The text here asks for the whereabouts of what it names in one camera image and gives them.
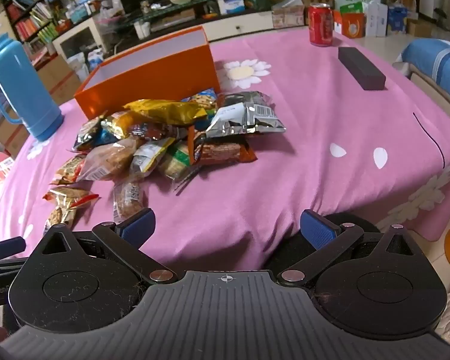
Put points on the blue striped cushion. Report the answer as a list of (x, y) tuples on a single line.
[(438, 63)]

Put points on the white television stand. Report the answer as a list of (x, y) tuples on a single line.
[(240, 26)]

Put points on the green white printed box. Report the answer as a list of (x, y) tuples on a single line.
[(354, 7)]

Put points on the white glass door cabinet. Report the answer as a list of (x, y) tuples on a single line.
[(78, 41)]

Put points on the dark bookshelf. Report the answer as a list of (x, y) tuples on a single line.
[(26, 11)]

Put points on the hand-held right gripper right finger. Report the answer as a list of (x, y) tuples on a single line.
[(317, 228)]

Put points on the pink floral tablecloth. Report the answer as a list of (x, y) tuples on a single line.
[(285, 157)]

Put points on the dark rectangular block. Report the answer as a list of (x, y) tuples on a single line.
[(360, 67)]

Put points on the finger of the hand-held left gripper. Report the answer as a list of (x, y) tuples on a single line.
[(5, 247)]

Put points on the blue white box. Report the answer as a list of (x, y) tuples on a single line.
[(230, 5)]

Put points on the large cardboard box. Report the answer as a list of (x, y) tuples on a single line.
[(56, 78)]

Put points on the pile of snack packets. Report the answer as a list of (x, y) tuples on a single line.
[(165, 135)]

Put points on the red soda can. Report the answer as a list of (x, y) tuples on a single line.
[(320, 26)]

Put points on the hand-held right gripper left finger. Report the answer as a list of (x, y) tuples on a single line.
[(137, 228)]

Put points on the stacked printed cartons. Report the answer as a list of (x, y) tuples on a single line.
[(288, 15)]

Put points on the blue thermos jug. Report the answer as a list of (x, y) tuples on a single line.
[(18, 82)]

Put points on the small cardboard box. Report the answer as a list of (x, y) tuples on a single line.
[(420, 29)]

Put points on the orange cardboard box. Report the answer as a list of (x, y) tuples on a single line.
[(153, 78)]

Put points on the orange white printed box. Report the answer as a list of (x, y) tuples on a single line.
[(352, 26)]

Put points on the white bag blue print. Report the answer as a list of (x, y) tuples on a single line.
[(96, 59)]

